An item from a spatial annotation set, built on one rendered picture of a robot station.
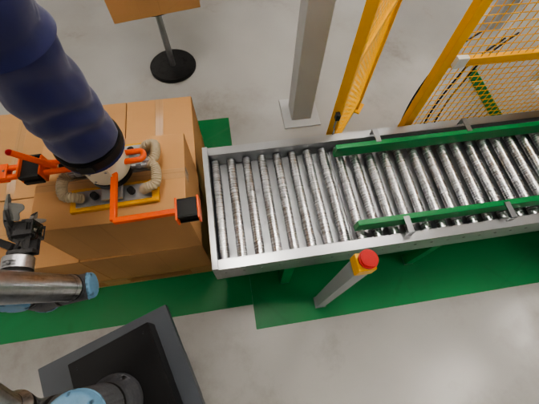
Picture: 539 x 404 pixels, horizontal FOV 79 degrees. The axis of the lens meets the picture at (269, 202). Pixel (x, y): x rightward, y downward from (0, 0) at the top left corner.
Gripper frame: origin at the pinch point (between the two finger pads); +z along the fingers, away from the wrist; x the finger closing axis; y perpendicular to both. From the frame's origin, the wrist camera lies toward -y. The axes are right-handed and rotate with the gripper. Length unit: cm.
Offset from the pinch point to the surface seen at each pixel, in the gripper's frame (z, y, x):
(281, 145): 43, 104, -48
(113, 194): -2.5, 32.1, 1.2
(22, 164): 15.1, -0.6, 2.0
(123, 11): 158, 19, -36
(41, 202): 6.9, -1.6, -12.9
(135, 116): 81, 21, -52
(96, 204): 0.8, 21.0, -10.4
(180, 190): 3, 53, -13
